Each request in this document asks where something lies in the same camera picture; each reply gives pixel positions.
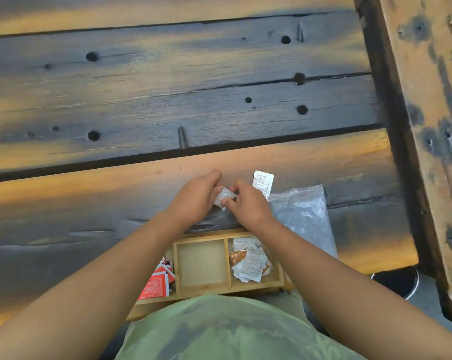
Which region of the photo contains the person's left hand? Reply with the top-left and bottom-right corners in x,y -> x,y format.
165,169 -> 223,231

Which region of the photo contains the person's right hand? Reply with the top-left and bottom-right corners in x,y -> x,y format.
221,178 -> 277,235

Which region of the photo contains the white sachet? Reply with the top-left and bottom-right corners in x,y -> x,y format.
251,170 -> 274,201
212,186 -> 237,211

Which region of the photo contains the pile of white sachets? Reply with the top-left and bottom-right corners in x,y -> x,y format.
228,237 -> 273,284

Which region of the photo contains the wooden three-compartment tray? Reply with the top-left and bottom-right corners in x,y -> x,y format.
126,227 -> 294,321

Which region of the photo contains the pile of red sachets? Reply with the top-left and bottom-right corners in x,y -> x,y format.
137,257 -> 176,301

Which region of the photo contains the person's left forearm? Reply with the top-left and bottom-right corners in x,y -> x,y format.
0,213 -> 189,360

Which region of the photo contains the person's right forearm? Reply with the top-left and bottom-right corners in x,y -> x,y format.
255,220 -> 452,360

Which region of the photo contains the person's light green shirt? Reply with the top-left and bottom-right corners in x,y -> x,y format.
115,292 -> 365,360

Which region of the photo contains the black lined metal bin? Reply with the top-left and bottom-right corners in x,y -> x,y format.
370,265 -> 420,301

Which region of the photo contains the long rustic wooden bench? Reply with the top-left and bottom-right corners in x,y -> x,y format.
355,0 -> 452,323

